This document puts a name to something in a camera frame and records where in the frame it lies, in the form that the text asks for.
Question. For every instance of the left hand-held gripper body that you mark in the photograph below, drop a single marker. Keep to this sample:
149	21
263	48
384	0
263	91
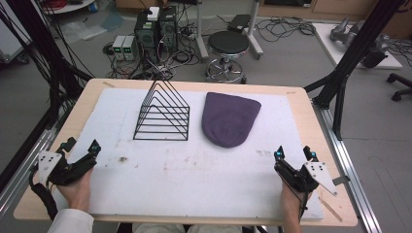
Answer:
76	170

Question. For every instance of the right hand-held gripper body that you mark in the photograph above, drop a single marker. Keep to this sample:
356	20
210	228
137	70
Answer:
296	179

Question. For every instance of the person's right hand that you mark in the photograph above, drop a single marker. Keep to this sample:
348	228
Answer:
291	200

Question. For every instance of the person's left hand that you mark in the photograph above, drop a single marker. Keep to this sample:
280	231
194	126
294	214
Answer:
77	194

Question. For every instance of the grey tape piece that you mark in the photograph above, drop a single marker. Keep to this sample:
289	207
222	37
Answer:
340	180

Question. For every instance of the thin wooden strip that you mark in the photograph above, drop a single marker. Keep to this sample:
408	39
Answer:
330	208

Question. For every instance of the purple knit hat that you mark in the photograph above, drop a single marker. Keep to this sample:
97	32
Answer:
228	119

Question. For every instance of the white foam mat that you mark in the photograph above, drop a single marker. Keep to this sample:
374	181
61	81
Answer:
194	181

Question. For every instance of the grey power supply unit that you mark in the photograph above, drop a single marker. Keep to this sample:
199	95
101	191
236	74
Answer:
129	48
118	47

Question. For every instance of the black office chair base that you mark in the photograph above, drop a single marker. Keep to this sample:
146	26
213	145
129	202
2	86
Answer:
400	85

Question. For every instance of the white board with grey robot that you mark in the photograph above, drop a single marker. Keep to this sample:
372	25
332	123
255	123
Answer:
330	42

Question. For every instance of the black round stool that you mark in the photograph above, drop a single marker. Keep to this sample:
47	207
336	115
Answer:
228	43

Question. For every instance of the black computer tower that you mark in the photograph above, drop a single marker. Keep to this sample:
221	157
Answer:
168	29
145	32

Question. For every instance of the black flat box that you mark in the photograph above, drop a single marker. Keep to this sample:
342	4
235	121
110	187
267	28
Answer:
239	22

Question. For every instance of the white metal table stand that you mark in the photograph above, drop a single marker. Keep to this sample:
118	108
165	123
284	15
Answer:
200	39

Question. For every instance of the aluminium rail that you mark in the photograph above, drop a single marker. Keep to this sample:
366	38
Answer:
350	168
22	171

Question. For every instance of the black metal frame stand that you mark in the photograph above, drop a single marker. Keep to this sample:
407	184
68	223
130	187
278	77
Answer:
48	48
353	58

